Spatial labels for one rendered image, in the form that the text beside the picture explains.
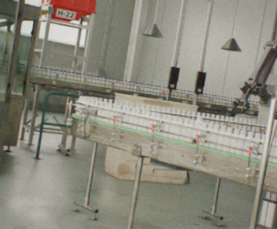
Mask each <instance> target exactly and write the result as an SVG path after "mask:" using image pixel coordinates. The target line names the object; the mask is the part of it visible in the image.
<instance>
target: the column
mask: <svg viewBox="0 0 277 229"><path fill-rule="evenodd" d="M149 1H150V0H136V2H135V11H134V15H133V24H132V28H131V36H130V42H129V48H128V55H127V64H126V68H125V76H124V79H123V83H125V81H127V84H128V81H131V82H134V83H133V84H134V85H135V83H136V82H137V75H138V69H139V65H140V57H141V53H142V44H143V41H144V35H142V33H143V32H144V31H145V28H146V19H147V13H148V7H149ZM131 82H130V84H131Z"/></svg>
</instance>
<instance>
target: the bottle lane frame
mask: <svg viewBox="0 0 277 229"><path fill-rule="evenodd" d="M88 124H90V128H91V129H90V130H89V133H88V136H86V137H85V138H84V136H83V137H82V139H83V138H84V140H88V141H91V142H96V143H97V144H102V145H106V146H108V147H113V148H115V149H120V150H121V151H126V152H130V153H131V152H132V148H133V145H134V144H136V145H141V147H142V152H141V155H142V156H144V157H149V158H150V159H155V160H157V161H161V162H166V163H168V164H173V165H175V166H179V167H182V168H186V169H189V170H194V171H198V172H200V173H204V174H208V175H211V176H213V177H218V178H222V179H224V180H228V181H233V182H236V183H240V184H242V185H247V186H249V187H253V188H256V187H257V182H258V176H259V168H260V164H261V161H259V160H256V159H251V160H250V168H251V169H253V168H254V166H255V164H256V165H257V167H256V169H254V170H251V171H250V175H252V172H253V171H256V173H255V176H253V177H250V178H249V179H248V180H246V177H245V175H246V168H247V165H248V159H249V158H248V157H242V156H240V155H234V154H230V153H227V152H222V151H217V150H214V149H209V148H205V147H201V146H199V150H198V155H201V154H202V151H204V155H202V156H199V157H198V161H199V162H198V164H196V166H194V160H195V152H196V148H197V145H193V144H188V143H185V142H180V141H178V140H172V139H169V138H164V137H162V136H156V135H154V142H153V143H154V144H157V140H159V144H158V145H157V146H159V148H158V150H157V151H153V152H152V153H149V152H150V151H149V149H150V143H151V140H152V134H148V133H144V132H138V131H135V130H133V129H127V128H123V127H120V126H116V128H115V132H114V133H116V134H118V132H119V130H120V134H119V135H115V137H114V139H115V141H114V142H111V138H112V132H113V128H114V125H109V124H107V123H102V122H99V121H94V120H91V119H89V123H88ZM118 136H120V140H117V139H118ZM201 157H203V161H202V162H200V161H201ZM263 190H265V191H267V192H272V193H273V194H277V164H271V163H268V165H267V169H266V174H265V181H264V184H263Z"/></svg>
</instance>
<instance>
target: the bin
mask: <svg viewBox="0 0 277 229"><path fill-rule="evenodd" d="M150 163H153V164H143V165H154V166H164V167H166V168H170V169H172V170H183V171H194V170H189V169H186V168H182V167H179V166H175V165H173V164H168V163H166V162H161V161H157V160H155V159H150Z"/></svg>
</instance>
